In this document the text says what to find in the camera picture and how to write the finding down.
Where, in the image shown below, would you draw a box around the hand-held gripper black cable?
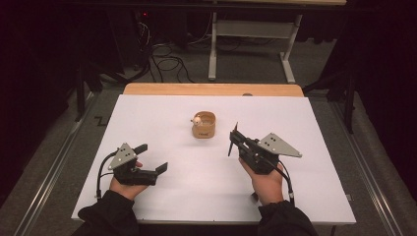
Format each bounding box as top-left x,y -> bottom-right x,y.
271,160 -> 296,207
95,150 -> 119,202

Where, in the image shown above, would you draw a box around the black metal stand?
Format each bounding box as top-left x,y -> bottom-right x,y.
303,70 -> 357,135
74,62 -> 101,123

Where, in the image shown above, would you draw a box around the black floor cables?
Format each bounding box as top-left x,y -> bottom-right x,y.
132,42 -> 197,85

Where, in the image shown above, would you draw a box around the right hand-held gripper black cable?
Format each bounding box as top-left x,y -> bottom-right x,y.
271,160 -> 296,207

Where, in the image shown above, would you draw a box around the metal floor rail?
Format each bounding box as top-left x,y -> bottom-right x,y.
13,91 -> 99,236
328,101 -> 405,236

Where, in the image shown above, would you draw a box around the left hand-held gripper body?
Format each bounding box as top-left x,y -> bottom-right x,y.
107,143 -> 158,187

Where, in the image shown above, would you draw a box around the wooden pen holder cup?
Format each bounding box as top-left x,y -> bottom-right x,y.
190,110 -> 217,140

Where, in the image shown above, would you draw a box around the white board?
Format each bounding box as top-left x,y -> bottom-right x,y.
71,93 -> 357,225

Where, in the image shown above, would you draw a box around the person's left hand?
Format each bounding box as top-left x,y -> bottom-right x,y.
108,160 -> 149,202

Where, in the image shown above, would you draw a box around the person's right hand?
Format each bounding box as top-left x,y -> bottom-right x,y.
238,156 -> 285,207

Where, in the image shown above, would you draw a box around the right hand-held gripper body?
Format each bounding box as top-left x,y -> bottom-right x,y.
238,132 -> 303,175

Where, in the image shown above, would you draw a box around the left hand-held gripper black cable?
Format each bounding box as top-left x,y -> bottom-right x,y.
95,150 -> 119,202

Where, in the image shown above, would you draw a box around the white metal desk frame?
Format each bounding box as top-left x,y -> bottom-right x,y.
208,11 -> 304,85

